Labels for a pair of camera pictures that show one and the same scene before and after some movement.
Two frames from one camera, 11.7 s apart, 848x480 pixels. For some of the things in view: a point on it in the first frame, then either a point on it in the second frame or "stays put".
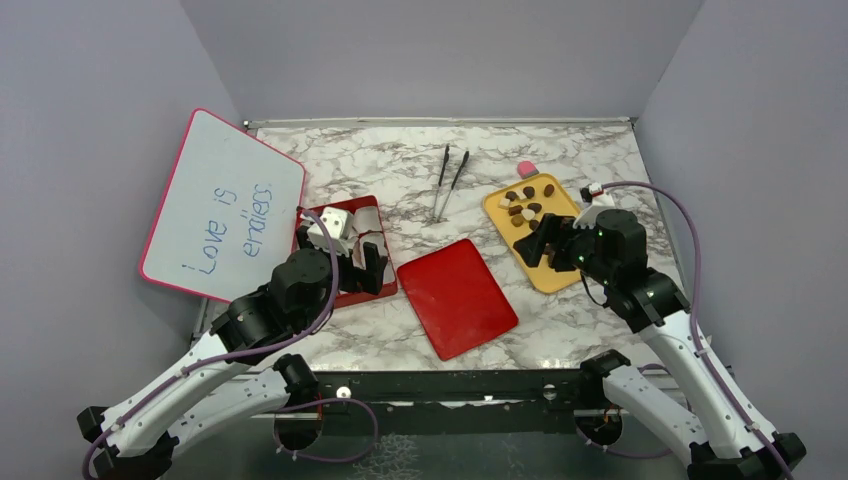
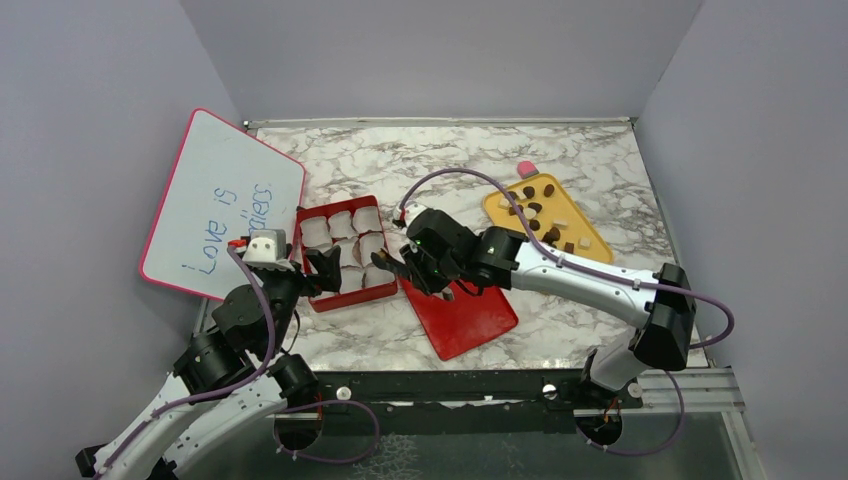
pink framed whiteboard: [229, 210] stays put
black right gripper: [557, 229] -> [430, 284]
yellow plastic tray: [518, 211] stays put
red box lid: [457, 299] stays put
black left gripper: [367, 280] -> [327, 267]
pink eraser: [526, 169] stays put
